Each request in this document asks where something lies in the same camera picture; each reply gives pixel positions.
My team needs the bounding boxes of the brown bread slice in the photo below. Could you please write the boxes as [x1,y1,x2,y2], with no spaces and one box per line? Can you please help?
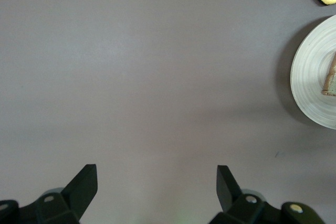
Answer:
[321,50,336,97]

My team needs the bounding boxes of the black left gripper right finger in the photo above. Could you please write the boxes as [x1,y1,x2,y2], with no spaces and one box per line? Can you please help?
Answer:
[208,165,326,224]

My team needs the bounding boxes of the brown table cover sheet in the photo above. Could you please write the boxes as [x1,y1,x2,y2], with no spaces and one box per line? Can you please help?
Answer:
[0,0,336,224]

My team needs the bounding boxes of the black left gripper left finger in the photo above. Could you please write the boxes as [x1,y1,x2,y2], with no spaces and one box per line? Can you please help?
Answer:
[0,164,98,224]

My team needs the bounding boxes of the round wooden plate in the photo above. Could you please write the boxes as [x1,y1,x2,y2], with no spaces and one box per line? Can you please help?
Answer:
[290,14,336,130]

